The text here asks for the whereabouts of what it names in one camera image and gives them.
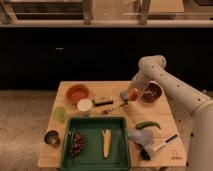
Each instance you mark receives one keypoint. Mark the green chili pepper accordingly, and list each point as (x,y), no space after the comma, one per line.
(146,124)

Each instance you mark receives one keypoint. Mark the metal cup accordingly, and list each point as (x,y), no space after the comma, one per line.
(52,138)

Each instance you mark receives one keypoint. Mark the grey cloth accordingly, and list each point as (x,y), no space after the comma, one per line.
(141,137)

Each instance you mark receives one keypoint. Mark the yellow corn cob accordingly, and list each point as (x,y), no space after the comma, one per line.
(106,142)

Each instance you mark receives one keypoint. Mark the purple grapes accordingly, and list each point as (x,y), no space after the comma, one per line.
(77,145)

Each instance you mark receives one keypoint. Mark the green cup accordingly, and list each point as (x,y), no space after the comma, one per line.
(60,114)

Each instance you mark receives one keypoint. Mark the dark brown bowl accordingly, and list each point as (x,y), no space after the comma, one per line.
(152,93)

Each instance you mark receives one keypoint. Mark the blue sponge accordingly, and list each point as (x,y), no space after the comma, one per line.
(124,95)

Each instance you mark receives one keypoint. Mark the wooden table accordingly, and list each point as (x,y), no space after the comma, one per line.
(173,155)

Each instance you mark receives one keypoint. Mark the green tray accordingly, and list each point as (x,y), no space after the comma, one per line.
(92,157)

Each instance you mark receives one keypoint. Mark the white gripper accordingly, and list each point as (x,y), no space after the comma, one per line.
(140,81)

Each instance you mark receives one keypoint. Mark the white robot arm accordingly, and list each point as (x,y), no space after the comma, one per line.
(198,104)

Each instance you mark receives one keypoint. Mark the black brush block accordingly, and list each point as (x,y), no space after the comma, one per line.
(102,101)

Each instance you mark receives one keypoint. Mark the white cup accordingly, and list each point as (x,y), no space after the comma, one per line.
(84,105)

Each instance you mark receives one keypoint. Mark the white handled knife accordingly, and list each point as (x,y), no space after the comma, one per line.
(148,151)

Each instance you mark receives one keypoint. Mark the orange bowl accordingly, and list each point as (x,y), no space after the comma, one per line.
(76,93)

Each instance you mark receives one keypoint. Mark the red apple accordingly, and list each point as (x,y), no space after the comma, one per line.
(133,94)

